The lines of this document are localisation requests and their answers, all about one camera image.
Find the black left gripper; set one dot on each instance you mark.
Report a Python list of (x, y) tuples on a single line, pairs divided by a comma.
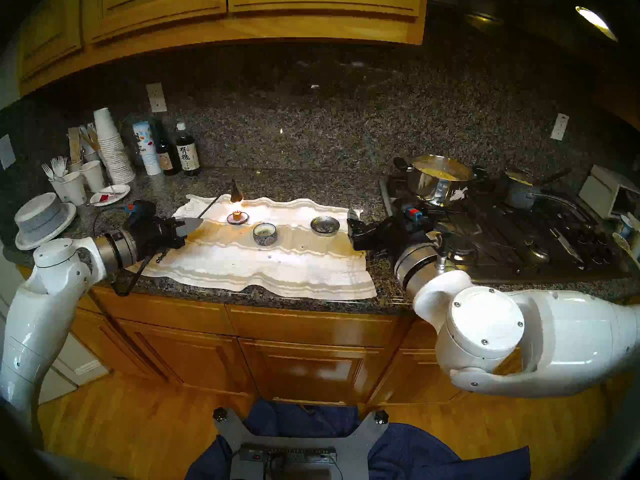
[(157, 236)]

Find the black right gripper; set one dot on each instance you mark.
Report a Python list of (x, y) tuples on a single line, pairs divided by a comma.
[(410, 236)]

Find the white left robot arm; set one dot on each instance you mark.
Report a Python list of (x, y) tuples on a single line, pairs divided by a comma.
[(45, 304)]

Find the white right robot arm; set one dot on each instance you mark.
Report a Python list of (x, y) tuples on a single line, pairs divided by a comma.
[(550, 334)]

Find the small patterned candle saucer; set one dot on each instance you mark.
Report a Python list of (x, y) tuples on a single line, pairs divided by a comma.
[(229, 220)]

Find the patterned candle bowl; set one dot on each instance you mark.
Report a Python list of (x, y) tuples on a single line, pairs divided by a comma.
[(265, 236)]

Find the round silver tin dish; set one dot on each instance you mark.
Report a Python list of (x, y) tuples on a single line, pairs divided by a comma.
[(325, 226)]

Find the dark bottle white label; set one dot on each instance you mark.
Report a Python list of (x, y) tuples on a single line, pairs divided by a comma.
[(188, 156)]

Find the dark bottle brown label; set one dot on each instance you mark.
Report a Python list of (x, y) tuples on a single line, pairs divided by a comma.
[(167, 159)]

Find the white beige striped towel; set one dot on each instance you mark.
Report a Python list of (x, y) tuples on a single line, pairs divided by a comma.
[(300, 269)]

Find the small plate with red wrappers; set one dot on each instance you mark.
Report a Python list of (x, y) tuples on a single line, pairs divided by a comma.
[(112, 195)]

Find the stainless steel cooking pot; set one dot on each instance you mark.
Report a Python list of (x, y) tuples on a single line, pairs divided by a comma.
[(432, 184)]

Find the white salt canister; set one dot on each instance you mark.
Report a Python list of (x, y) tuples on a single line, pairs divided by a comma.
[(147, 151)]

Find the wooden drawer front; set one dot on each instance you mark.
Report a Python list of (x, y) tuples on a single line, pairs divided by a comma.
[(315, 326), (180, 314)]

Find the stack of white paper cups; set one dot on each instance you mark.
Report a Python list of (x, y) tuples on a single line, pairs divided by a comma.
[(114, 156)]

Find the white paper cup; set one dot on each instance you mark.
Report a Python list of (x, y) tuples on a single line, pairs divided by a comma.
[(75, 165), (93, 176), (75, 186), (56, 190), (91, 156)]

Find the wooden base cabinet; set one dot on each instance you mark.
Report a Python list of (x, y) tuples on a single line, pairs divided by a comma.
[(310, 329)]

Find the wooden base cabinet door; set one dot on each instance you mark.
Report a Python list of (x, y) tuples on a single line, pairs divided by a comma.
[(192, 359), (310, 371), (410, 379)]

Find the wrapped chopsticks bundle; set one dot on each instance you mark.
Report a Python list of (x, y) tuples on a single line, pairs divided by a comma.
[(91, 136)]

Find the white plastic fork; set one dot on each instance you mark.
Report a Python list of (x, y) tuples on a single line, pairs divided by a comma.
[(47, 171), (55, 166), (62, 165)]

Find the wooden stick bundle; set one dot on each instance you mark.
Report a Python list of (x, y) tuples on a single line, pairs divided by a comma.
[(74, 144)]

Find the stack of grey paper bowls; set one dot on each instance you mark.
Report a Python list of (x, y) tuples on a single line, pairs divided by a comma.
[(40, 214)]

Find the dark grey saucepan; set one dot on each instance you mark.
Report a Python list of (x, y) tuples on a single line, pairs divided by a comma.
[(517, 194)]

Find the black gas cooktop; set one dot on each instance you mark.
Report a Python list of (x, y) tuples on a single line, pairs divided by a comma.
[(520, 244)]

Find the black star knob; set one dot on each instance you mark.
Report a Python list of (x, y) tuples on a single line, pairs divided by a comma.
[(220, 414), (381, 417)]

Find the dark blue cloth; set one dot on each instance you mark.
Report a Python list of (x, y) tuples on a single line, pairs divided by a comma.
[(425, 454)]

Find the white box appliance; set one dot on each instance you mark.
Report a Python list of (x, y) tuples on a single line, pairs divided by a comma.
[(605, 189)]

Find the blue and white cup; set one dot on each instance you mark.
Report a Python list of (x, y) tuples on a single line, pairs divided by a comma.
[(626, 226)]

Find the lit hood lamp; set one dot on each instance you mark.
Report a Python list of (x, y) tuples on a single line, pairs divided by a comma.
[(595, 23)]

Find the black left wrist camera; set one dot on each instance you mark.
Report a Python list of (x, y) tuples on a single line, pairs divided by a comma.
[(142, 211)]

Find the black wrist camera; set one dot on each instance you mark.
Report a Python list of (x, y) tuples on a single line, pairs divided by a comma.
[(412, 214), (142, 211)]

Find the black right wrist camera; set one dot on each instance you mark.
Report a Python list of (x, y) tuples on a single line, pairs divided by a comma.
[(412, 214)]

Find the white wall outlet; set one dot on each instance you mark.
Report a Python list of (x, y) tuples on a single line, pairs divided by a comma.
[(559, 127), (156, 97)]

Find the white light switch plate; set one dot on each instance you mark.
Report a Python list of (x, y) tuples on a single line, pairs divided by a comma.
[(7, 152)]

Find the wooden wall cabinet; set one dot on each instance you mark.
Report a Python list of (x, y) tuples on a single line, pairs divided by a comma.
[(275, 31)]

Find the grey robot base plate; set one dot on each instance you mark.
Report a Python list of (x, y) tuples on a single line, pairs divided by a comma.
[(355, 444)]

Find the medium wall cabinet door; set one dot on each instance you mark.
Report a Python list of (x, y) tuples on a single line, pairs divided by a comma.
[(155, 6)]

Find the narrow wall cabinet door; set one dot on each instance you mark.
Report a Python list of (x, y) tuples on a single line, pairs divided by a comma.
[(50, 26)]

